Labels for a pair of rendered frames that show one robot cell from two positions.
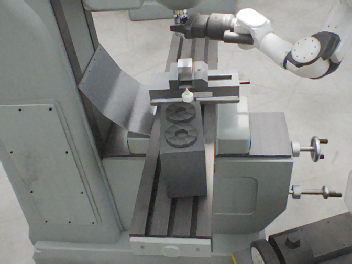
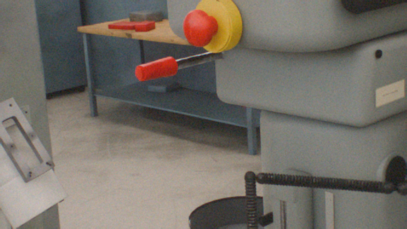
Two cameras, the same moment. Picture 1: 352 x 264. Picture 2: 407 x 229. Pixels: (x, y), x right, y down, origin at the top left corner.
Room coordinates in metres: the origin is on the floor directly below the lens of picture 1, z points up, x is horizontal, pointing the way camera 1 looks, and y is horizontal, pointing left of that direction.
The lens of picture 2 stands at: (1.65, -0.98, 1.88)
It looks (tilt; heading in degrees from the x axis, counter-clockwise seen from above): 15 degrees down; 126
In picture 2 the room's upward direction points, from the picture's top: 3 degrees counter-clockwise
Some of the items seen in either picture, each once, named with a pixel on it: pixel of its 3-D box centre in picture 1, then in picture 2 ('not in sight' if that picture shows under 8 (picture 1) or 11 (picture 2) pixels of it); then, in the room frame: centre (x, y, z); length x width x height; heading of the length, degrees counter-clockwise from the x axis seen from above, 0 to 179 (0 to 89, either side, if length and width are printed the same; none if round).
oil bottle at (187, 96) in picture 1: (187, 100); not in sight; (1.11, -0.06, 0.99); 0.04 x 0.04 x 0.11
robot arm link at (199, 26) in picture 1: (206, 26); not in sight; (1.18, -0.15, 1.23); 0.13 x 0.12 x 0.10; 156
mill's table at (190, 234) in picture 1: (187, 110); not in sight; (1.17, -0.06, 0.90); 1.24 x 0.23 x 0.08; 170
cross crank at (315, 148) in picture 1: (306, 149); not in sight; (1.13, -0.55, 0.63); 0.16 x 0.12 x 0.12; 80
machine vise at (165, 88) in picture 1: (194, 81); not in sight; (1.22, -0.09, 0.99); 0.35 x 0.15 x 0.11; 82
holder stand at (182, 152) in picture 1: (183, 147); not in sight; (0.82, -0.02, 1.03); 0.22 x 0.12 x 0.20; 176
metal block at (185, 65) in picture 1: (185, 69); not in sight; (1.23, -0.06, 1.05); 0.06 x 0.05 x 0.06; 172
